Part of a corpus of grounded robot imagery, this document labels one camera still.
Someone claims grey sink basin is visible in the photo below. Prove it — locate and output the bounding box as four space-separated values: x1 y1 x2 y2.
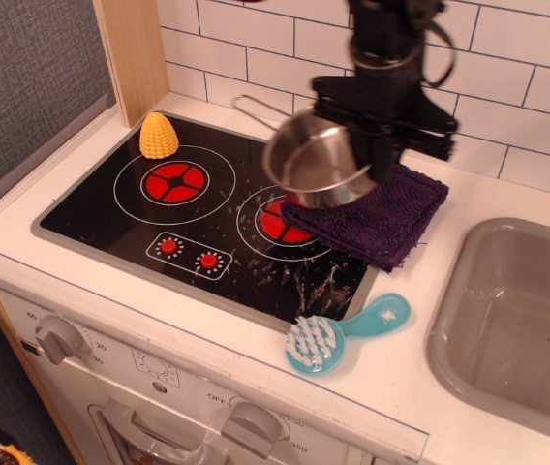
427 218 550 436

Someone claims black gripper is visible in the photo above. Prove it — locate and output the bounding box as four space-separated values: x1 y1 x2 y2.
312 60 457 184

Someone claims black toy stovetop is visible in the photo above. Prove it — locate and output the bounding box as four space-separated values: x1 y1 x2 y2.
32 116 378 331

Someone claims grey timer knob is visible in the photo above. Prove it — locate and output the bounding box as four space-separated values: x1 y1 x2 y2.
35 316 84 365

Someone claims purple cloth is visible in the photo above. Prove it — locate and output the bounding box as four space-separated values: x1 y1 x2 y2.
281 165 449 273

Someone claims yellow toy corn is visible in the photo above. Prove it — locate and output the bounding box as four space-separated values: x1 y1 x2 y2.
139 112 179 160

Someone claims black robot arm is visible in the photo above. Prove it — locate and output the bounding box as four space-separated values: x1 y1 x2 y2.
312 1 458 183

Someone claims teal scrub brush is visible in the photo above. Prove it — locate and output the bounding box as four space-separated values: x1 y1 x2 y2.
285 293 412 375

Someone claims wooden post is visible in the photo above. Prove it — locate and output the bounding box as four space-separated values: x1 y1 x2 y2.
93 0 169 128

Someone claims stainless steel pot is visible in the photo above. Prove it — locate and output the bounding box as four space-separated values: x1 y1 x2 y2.
231 94 378 209

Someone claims grey oven knob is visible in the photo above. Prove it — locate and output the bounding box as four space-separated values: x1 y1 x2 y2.
221 402 283 459

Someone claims grey oven door handle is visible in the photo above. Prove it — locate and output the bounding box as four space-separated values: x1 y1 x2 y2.
100 400 232 464

